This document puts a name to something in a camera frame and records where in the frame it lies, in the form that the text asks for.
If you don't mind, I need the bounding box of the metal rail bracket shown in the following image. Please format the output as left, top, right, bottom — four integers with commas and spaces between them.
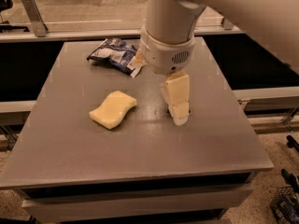
21, 0, 48, 37
221, 17, 234, 30

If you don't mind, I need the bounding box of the right metal rail bracket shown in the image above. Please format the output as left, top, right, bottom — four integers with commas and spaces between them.
221, 17, 234, 30

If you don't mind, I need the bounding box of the left metal rail bracket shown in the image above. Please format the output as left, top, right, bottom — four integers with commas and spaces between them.
21, 0, 48, 37

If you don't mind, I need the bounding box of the grey table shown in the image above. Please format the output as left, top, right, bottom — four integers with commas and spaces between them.
0, 36, 275, 224

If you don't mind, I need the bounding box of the black wire basket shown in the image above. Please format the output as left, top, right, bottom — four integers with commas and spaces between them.
270, 187, 299, 224

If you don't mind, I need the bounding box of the yellow sponge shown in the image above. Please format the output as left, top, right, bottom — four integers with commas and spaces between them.
89, 91, 137, 130

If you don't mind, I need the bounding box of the blue white snack bag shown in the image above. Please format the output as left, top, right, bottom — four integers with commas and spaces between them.
87, 38, 146, 77

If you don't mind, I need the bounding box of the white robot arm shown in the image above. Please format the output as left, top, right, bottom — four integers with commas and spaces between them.
140, 0, 299, 125

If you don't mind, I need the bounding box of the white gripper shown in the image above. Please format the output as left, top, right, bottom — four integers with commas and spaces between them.
135, 27, 195, 126

